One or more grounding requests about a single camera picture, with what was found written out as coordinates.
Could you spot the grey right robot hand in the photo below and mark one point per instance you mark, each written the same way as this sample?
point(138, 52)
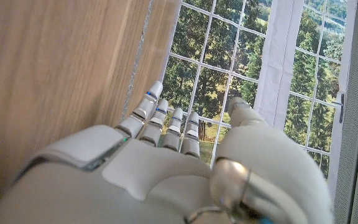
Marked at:
point(154, 186)

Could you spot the printed window backdrop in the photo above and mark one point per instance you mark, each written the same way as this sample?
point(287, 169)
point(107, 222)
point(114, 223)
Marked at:
point(197, 46)

